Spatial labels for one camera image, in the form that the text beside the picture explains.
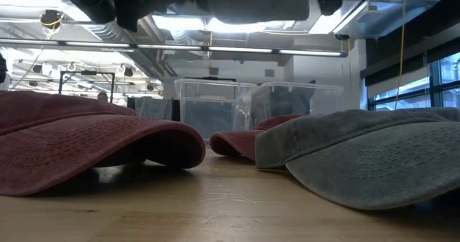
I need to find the yellow black cable reel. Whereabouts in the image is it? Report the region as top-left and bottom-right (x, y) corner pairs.
(39, 9), (66, 31)

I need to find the yellow hanging cable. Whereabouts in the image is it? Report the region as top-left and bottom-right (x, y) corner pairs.
(394, 0), (408, 110)

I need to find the window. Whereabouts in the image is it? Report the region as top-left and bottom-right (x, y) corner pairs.
(367, 51), (460, 112)

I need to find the maroon baseball cap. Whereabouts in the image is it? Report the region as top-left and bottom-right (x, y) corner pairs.
(0, 90), (206, 197)
(209, 113), (306, 162)

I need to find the grey baseball cap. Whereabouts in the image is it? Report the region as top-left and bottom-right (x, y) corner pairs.
(157, 0), (311, 24)
(254, 107), (460, 211)

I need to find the long ceiling light bar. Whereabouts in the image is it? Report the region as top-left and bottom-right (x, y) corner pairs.
(0, 37), (349, 58)

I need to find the clear plastic bin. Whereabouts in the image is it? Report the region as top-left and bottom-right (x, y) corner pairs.
(174, 77), (259, 139)
(233, 80), (345, 130)

